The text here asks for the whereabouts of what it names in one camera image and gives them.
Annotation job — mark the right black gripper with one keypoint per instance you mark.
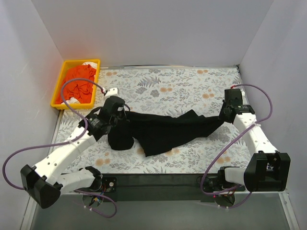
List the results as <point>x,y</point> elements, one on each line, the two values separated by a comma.
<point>224,113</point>

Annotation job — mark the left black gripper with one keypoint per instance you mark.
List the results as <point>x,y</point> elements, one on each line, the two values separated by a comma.
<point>122,117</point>

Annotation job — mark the black t shirt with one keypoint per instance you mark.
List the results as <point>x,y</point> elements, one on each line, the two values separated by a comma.
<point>158,134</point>

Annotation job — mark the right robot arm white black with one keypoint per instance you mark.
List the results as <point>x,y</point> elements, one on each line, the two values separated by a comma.
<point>267,170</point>

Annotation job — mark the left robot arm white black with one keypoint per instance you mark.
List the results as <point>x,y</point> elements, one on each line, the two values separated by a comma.
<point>45,182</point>

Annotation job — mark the floral table cloth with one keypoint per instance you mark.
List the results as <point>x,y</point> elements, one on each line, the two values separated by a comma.
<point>169,92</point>

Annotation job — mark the orange t shirt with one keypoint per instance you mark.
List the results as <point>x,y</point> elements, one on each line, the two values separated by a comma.
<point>79,83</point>

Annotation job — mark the yellow plastic bin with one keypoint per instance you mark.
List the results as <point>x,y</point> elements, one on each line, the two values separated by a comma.
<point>75,84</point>

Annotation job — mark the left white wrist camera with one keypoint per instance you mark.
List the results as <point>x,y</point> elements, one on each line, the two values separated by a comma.
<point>110,92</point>

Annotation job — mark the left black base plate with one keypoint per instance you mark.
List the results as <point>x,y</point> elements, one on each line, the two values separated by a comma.
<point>108,185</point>

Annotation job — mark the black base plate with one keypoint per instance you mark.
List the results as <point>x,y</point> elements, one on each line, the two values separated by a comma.
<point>108,185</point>
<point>213,184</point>

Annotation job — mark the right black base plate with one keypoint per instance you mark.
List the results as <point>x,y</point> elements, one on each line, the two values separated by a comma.
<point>213,184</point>

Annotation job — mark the aluminium frame rail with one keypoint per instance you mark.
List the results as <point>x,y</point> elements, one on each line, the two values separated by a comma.
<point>288,210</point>

